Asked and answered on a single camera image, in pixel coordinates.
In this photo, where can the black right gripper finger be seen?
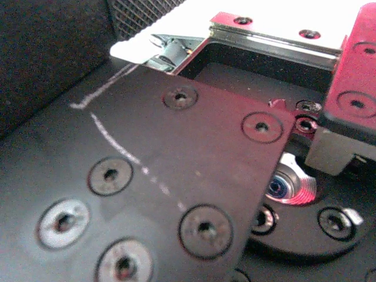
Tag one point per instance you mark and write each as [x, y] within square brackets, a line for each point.
[47, 46]

